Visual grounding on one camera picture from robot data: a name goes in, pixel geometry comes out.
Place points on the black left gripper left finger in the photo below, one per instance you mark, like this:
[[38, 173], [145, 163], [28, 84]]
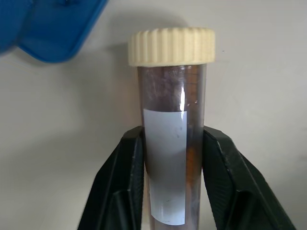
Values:
[[117, 182]]

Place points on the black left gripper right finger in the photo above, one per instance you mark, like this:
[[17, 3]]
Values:
[[237, 182]]

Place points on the blue test tube rack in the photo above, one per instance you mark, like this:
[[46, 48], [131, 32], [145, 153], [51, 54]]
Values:
[[48, 26]]

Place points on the cream-capped brown test tube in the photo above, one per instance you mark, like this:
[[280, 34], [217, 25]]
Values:
[[168, 95]]

